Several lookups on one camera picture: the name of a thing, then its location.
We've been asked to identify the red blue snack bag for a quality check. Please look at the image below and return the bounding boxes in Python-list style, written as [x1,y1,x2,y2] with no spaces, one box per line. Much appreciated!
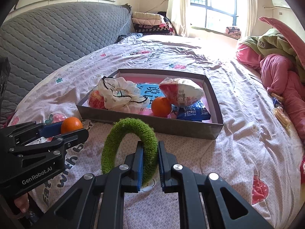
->
[159,77,204,107]

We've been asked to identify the small blue packet by duvet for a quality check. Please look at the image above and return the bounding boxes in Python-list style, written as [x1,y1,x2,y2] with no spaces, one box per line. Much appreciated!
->
[273,97,282,108]

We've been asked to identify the orange tangerine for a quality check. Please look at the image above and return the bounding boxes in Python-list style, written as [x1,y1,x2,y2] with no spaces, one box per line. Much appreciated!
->
[151,97,172,117]
[60,117,83,134]

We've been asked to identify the green fuzzy ring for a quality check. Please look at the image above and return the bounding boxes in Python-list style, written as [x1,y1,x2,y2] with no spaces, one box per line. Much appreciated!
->
[101,117,159,187]

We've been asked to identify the stack of folded blankets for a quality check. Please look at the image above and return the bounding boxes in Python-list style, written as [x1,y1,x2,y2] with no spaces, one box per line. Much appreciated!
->
[131,11,177,36]

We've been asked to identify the pink crumpled duvet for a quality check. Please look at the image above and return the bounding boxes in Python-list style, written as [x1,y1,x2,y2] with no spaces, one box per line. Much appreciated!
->
[236,43,304,142]

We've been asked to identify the cream right curtain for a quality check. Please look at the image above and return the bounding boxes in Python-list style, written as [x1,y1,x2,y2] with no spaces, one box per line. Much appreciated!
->
[237,0,258,37]

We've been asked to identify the cream left curtain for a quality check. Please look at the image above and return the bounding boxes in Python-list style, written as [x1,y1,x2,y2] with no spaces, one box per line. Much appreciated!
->
[166,0,191,37]

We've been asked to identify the pink blue book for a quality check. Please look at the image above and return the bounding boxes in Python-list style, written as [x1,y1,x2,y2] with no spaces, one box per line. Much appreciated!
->
[123,74,213,123]

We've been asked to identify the pink strawberry print bedsheet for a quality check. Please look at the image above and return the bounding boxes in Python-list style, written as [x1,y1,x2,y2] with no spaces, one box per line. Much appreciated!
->
[10,36,304,228]

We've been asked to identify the folded cloth on windowsill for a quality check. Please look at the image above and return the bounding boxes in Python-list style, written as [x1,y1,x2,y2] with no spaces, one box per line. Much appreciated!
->
[225,26,241,39]

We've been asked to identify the cream curtain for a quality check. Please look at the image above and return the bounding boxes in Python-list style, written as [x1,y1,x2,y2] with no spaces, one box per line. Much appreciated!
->
[237,0,258,37]
[166,0,191,37]

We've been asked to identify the red white scrunchie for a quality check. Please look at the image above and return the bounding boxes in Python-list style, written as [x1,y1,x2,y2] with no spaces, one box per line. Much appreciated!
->
[300,155,305,184]

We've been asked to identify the yellow biscuit packet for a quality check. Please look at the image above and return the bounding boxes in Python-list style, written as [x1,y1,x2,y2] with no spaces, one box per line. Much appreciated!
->
[273,106,291,129]

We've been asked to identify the grey shallow cardboard box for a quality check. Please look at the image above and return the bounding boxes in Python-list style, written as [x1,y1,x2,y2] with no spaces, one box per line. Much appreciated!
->
[76,69,223,139]

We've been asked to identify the window with dark frame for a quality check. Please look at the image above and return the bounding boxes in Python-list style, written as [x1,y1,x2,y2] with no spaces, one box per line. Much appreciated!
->
[190,0,237,33]

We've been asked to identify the red apple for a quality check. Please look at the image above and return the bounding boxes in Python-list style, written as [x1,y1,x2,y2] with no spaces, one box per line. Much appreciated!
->
[88,90,105,109]

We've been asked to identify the grey quilted headboard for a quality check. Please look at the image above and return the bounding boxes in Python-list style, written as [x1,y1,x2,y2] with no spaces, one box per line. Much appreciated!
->
[1,2,134,125]

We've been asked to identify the cream mesh drawstring bag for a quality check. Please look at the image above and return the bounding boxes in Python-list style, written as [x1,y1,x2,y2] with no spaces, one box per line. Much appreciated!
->
[97,77,150,114]

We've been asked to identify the person's left hand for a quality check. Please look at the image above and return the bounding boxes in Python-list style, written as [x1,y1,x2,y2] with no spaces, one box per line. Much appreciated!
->
[14,193,29,214]

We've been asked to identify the white air conditioner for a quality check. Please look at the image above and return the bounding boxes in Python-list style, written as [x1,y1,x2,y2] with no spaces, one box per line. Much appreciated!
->
[272,0,290,9]

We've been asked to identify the blue snack packet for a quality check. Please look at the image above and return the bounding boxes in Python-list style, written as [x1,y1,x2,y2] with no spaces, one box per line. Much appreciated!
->
[176,101,211,122]

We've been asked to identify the green blanket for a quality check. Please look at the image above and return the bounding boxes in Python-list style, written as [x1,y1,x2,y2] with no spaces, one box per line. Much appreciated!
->
[240,28,304,82]

